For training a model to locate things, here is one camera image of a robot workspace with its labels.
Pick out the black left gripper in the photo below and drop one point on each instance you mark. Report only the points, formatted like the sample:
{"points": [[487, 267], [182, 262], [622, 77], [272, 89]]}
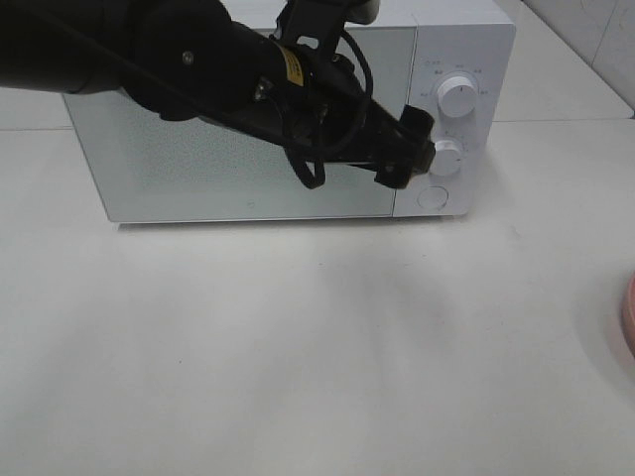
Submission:
{"points": [[319, 110]]}

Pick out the pink round plate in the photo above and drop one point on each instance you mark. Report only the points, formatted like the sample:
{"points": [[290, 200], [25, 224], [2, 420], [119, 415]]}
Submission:
{"points": [[628, 315]]}

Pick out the white microwave oven body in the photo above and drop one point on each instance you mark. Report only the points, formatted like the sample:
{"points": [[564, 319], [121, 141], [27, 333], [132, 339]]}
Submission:
{"points": [[413, 46]]}

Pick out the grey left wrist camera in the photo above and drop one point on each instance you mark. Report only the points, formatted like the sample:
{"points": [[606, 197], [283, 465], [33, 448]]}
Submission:
{"points": [[317, 24]]}

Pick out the white microwave door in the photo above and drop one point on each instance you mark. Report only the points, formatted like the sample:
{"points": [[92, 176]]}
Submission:
{"points": [[147, 170]]}

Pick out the white dial knob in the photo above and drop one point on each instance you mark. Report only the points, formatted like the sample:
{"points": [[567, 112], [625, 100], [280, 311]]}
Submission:
{"points": [[448, 158], [456, 96]]}

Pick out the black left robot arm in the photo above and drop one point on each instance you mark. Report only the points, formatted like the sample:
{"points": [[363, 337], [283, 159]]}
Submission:
{"points": [[146, 48]]}

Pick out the round white door button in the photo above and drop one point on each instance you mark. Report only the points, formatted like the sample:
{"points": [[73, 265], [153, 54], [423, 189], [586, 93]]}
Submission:
{"points": [[433, 197]]}

